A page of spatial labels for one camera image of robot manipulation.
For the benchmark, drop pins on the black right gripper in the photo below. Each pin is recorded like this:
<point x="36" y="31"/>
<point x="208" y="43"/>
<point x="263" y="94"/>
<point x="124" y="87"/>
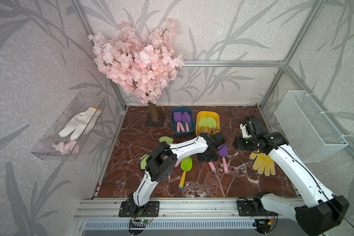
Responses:
<point x="237" y="143"/>

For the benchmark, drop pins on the left circuit board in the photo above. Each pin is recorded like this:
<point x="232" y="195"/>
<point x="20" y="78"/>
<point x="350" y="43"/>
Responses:
<point x="139" y="223"/>

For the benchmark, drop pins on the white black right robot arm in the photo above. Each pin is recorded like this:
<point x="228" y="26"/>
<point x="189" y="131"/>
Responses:
<point x="319" y="210"/>

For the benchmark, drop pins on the aluminium front rail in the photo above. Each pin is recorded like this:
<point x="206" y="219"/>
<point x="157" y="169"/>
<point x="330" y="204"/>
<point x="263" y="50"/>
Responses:
<point x="186" y="208"/>

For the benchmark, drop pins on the purple pointed shovel pink handle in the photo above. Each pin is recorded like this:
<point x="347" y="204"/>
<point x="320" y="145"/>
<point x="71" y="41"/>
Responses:
<point x="212" y="167"/>

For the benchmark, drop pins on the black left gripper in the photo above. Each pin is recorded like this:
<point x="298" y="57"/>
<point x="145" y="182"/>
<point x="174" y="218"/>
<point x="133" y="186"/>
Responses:
<point x="215" y="158"/>

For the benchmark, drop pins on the green shovel wooden handle front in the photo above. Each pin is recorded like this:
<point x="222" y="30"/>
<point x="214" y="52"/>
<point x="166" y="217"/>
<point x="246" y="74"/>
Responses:
<point x="202" y="124"/>

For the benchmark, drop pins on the white cotton glove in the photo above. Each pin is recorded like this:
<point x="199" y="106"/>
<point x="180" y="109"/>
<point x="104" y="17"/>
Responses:
<point x="81" y="124"/>

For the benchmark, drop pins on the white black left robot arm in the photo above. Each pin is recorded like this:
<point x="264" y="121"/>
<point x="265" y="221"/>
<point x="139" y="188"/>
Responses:
<point x="161" y="162"/>

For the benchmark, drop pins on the right circuit board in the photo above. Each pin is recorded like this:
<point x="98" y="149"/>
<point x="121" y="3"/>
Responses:
<point x="263" y="223"/>

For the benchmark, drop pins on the green shovel yellow handle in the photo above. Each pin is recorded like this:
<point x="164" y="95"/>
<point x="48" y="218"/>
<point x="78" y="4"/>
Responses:
<point x="186" y="166"/>

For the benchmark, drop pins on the circuit board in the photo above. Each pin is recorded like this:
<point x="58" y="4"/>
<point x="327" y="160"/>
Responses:
<point x="263" y="223"/>
<point x="139" y="223"/>

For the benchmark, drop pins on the yellow storage box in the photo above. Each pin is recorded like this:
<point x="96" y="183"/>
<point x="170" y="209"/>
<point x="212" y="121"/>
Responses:
<point x="206" y="114"/>

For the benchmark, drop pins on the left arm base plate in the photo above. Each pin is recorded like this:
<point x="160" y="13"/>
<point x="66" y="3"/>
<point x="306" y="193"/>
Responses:
<point x="129" y="209"/>

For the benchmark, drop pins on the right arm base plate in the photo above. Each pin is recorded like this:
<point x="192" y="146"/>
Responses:
<point x="246" y="207"/>

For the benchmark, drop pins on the clear acrylic wall box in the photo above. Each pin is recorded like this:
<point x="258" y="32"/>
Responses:
<point x="66" y="137"/>

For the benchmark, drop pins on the white wire mesh basket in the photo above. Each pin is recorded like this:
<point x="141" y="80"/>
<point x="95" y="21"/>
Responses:
<point x="312" y="135"/>

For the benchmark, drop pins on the dark teal storage box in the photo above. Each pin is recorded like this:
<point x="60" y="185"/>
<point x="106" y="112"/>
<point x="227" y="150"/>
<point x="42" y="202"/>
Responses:
<point x="191" y="124"/>

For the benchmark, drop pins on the purple square shovel pink handle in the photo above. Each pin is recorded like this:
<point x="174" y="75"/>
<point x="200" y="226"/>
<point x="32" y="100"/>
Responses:
<point x="178" y="163"/>

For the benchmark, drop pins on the pink artificial blossom tree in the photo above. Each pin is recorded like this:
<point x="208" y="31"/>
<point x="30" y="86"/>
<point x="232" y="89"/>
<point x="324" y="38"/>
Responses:
<point x="142" y="67"/>

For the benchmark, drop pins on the pink blossoms in box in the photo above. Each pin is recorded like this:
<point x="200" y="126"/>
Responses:
<point x="67" y="147"/>

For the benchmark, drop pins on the yellow dotted work glove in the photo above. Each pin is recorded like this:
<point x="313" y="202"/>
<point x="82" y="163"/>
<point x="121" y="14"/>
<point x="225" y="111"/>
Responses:
<point x="263" y="164"/>

